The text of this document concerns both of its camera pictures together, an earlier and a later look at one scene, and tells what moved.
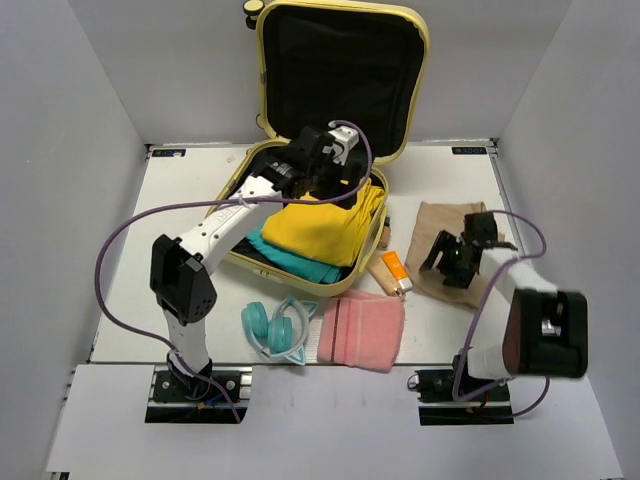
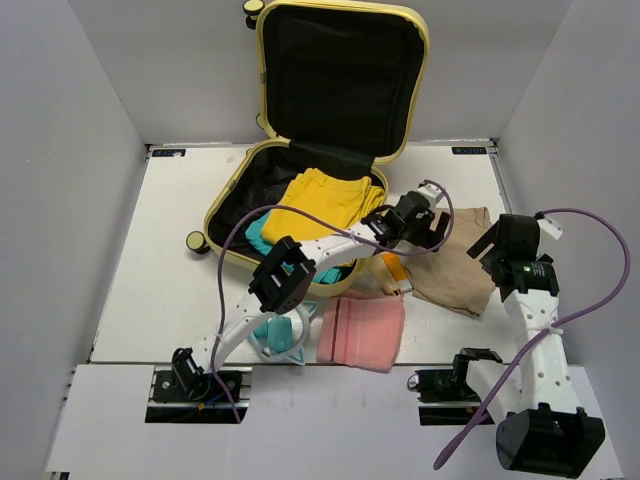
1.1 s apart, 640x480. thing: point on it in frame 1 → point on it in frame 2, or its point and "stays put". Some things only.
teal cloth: (291, 260) stays put
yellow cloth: (329, 233) stays put
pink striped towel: (361, 330) stays put
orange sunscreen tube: (398, 268) stays put
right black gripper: (445, 242) → (482, 244)
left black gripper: (355, 178) → (430, 238)
